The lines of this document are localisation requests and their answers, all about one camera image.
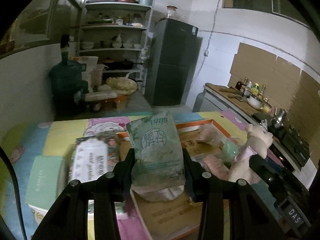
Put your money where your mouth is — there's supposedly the orange plastic container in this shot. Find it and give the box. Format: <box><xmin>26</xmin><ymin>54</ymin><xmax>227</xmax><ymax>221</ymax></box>
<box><xmin>101</xmin><ymin>97</ymin><xmax>129</xmax><ymax>110</ymax></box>

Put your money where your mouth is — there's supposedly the black cable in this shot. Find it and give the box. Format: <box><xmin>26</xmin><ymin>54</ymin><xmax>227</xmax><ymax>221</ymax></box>
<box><xmin>0</xmin><ymin>146</ymin><xmax>28</xmax><ymax>240</ymax></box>

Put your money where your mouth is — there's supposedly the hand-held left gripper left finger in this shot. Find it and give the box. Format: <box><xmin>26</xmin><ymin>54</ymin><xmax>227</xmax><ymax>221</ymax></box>
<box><xmin>31</xmin><ymin>148</ymin><xmax>137</xmax><ymax>240</ymax></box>

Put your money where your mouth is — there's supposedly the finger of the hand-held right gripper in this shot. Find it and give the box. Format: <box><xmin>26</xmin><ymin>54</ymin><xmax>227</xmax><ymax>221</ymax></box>
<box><xmin>249</xmin><ymin>154</ymin><xmax>286</xmax><ymax>188</ymax></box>

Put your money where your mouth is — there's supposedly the steel kettle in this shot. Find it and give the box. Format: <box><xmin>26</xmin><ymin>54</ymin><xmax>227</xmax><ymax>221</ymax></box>
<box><xmin>271</xmin><ymin>107</ymin><xmax>288</xmax><ymax>128</ymax></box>

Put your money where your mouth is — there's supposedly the white sack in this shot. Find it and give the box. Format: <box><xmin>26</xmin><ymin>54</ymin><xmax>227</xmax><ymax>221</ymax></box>
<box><xmin>72</xmin><ymin>56</ymin><xmax>99</xmax><ymax>80</ymax></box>

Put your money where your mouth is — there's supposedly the black gas stove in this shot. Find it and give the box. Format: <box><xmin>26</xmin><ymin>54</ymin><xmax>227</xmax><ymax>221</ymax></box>
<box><xmin>252</xmin><ymin>112</ymin><xmax>310</xmax><ymax>168</ymax></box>

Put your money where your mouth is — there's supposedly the dark refrigerator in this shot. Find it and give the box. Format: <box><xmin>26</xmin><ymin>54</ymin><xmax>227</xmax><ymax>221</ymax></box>
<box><xmin>145</xmin><ymin>18</ymin><xmax>202</xmax><ymax>107</ymax></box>

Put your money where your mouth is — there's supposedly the pale yellow dried food pile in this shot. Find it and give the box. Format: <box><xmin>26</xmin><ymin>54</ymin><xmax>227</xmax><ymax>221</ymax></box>
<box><xmin>106</xmin><ymin>77</ymin><xmax>138</xmax><ymax>95</ymax></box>

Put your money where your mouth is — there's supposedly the wooden cutting board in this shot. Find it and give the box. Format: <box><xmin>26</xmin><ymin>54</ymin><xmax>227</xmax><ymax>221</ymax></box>
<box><xmin>205</xmin><ymin>83</ymin><xmax>258</xmax><ymax>115</ymax></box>

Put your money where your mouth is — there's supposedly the mint green tissue box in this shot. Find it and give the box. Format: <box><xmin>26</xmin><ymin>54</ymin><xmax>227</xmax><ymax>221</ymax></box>
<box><xmin>25</xmin><ymin>155</ymin><xmax>65</xmax><ymax>210</ymax></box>

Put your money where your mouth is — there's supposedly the green leafy tissue pack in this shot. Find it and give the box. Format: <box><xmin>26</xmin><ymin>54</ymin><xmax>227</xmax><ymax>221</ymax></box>
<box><xmin>126</xmin><ymin>111</ymin><xmax>187</xmax><ymax>203</ymax></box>

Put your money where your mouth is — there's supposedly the pink cloth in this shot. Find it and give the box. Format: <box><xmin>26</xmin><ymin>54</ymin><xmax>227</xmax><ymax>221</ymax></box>
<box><xmin>201</xmin><ymin>154</ymin><xmax>230</xmax><ymax>180</ymax></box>

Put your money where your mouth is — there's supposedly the grey framed glass window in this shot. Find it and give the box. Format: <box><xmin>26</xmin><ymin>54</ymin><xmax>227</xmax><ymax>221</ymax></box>
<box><xmin>0</xmin><ymin>0</ymin><xmax>83</xmax><ymax>59</ymax></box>

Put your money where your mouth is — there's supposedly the black water jug pump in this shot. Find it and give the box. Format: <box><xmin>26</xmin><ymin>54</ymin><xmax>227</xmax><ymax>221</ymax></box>
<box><xmin>60</xmin><ymin>34</ymin><xmax>71</xmax><ymax>60</ymax></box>

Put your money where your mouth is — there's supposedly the white bowl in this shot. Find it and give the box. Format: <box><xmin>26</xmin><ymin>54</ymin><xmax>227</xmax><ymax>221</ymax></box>
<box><xmin>247</xmin><ymin>95</ymin><xmax>264</xmax><ymax>109</ymax></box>

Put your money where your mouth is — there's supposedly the mint green soft pouch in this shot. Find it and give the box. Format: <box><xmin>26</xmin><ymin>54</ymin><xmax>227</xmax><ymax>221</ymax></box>
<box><xmin>222</xmin><ymin>141</ymin><xmax>240</xmax><ymax>162</ymax></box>

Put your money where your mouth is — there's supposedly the white plush toy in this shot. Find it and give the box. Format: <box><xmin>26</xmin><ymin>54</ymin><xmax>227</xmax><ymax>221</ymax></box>
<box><xmin>229</xmin><ymin>119</ymin><xmax>274</xmax><ymax>183</ymax></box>

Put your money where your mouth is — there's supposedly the cardboard wall sheet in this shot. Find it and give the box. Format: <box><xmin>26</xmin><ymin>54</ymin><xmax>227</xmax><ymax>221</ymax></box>
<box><xmin>227</xmin><ymin>42</ymin><xmax>320</xmax><ymax>173</ymax></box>

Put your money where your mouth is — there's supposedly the grey gas cylinder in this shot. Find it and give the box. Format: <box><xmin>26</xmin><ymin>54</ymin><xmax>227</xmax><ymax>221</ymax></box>
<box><xmin>192</xmin><ymin>92</ymin><xmax>205</xmax><ymax>113</ymax></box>

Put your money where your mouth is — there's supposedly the floral tissue pack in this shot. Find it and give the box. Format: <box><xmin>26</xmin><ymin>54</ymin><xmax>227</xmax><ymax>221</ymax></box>
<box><xmin>67</xmin><ymin>130</ymin><xmax>129</xmax><ymax>217</ymax></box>

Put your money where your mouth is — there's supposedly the blue water jug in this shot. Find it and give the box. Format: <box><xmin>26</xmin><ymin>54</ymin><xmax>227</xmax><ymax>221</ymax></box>
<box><xmin>49</xmin><ymin>59</ymin><xmax>89</xmax><ymax>103</ymax></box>

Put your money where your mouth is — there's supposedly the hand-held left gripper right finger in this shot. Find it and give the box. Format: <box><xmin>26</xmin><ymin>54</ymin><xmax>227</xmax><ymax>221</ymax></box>
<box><xmin>181</xmin><ymin>148</ymin><xmax>279</xmax><ymax>240</ymax></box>

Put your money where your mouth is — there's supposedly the kitchen counter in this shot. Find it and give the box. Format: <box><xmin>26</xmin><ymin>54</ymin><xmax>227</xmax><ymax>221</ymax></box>
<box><xmin>203</xmin><ymin>82</ymin><xmax>310</xmax><ymax>173</ymax></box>

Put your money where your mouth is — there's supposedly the group of condiment bottles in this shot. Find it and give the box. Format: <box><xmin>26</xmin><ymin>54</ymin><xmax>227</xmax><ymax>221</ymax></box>
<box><xmin>235</xmin><ymin>77</ymin><xmax>269</xmax><ymax>100</ymax></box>

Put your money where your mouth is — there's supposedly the colourful printed table cover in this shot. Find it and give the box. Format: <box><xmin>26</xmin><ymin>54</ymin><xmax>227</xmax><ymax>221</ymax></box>
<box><xmin>0</xmin><ymin>110</ymin><xmax>275</xmax><ymax>240</ymax></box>

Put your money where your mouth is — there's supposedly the shallow orange-edged cardboard box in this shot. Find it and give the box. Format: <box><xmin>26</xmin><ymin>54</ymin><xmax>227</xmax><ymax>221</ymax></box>
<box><xmin>116</xmin><ymin>119</ymin><xmax>250</xmax><ymax>240</ymax></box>

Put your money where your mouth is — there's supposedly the black wok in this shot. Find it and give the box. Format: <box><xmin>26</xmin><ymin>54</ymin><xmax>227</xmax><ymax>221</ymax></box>
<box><xmin>102</xmin><ymin>58</ymin><xmax>144</xmax><ymax>70</ymax></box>

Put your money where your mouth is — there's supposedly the wall power cable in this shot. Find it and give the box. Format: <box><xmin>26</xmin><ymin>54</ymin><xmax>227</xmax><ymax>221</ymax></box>
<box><xmin>191</xmin><ymin>0</ymin><xmax>220</xmax><ymax>85</ymax></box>

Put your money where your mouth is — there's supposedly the white shelf rack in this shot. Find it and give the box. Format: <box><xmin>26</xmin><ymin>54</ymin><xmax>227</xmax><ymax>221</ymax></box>
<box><xmin>77</xmin><ymin>2</ymin><xmax>153</xmax><ymax>98</ymax></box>

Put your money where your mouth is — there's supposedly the bundle of dried noodles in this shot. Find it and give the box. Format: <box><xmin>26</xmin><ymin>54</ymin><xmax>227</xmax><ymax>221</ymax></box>
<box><xmin>84</xmin><ymin>92</ymin><xmax>118</xmax><ymax>102</ymax></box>

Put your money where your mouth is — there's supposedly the glass jar with red lid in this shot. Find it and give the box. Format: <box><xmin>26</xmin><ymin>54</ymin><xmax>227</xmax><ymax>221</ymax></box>
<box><xmin>167</xmin><ymin>5</ymin><xmax>178</xmax><ymax>19</ymax></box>

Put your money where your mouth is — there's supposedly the translucent plastic container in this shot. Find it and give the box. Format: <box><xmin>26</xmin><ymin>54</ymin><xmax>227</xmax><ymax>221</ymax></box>
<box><xmin>90</xmin><ymin>65</ymin><xmax>105</xmax><ymax>88</ymax></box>

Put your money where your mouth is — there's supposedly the kitchen cleaver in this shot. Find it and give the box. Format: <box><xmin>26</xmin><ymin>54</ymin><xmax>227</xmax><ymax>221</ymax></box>
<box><xmin>227</xmin><ymin>94</ymin><xmax>247</xmax><ymax>102</ymax></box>

